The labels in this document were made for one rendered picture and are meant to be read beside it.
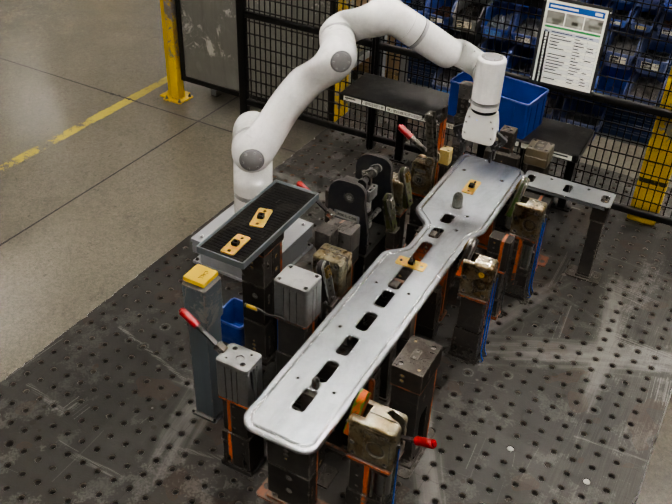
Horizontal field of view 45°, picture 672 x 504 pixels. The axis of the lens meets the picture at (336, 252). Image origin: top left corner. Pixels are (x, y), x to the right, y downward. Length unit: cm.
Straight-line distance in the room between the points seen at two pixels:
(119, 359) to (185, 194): 210
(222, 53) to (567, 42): 262
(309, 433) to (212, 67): 363
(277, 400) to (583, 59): 166
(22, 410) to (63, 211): 217
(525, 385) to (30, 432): 133
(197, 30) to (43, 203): 144
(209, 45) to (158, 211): 125
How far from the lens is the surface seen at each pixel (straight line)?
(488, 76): 238
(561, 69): 295
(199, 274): 191
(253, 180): 246
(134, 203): 436
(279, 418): 179
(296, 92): 231
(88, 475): 214
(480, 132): 247
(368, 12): 226
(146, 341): 244
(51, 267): 399
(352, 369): 190
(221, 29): 497
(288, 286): 195
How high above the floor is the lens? 233
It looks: 36 degrees down
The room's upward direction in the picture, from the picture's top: 2 degrees clockwise
